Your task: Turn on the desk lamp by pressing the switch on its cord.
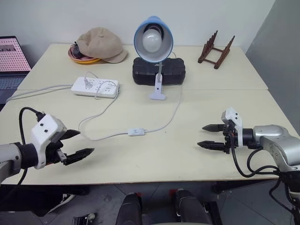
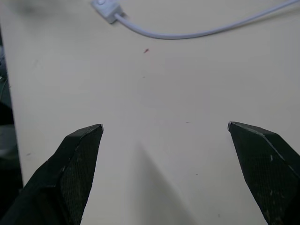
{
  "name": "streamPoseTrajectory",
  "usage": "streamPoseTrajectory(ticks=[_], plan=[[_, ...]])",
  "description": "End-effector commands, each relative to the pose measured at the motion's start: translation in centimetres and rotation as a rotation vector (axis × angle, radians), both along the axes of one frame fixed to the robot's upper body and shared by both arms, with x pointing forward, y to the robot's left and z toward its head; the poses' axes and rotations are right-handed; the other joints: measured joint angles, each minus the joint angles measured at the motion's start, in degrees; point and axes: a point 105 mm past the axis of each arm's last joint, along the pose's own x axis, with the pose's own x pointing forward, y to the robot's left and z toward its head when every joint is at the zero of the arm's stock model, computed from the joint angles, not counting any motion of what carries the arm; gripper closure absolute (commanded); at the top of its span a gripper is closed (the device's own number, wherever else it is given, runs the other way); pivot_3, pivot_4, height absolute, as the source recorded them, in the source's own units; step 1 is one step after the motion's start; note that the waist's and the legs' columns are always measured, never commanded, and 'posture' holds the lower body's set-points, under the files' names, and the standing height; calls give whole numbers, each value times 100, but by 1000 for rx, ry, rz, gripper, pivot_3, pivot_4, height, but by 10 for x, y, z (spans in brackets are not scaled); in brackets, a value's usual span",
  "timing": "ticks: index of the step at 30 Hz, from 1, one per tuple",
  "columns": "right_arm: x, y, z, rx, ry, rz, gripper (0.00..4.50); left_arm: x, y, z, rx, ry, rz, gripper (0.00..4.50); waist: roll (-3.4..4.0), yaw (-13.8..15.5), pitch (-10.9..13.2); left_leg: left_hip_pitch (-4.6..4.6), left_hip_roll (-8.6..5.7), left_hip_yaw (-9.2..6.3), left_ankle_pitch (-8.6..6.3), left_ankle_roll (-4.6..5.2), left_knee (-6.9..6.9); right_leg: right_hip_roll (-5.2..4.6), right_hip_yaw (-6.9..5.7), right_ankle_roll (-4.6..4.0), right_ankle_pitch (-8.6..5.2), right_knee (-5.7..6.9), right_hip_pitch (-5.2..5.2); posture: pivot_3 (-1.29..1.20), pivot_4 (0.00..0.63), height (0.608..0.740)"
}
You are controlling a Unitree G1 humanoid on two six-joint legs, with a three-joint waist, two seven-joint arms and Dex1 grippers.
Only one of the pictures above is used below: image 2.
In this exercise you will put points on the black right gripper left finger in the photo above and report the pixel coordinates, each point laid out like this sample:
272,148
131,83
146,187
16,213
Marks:
70,178

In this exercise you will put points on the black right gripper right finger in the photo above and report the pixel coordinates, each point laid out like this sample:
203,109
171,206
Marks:
264,168

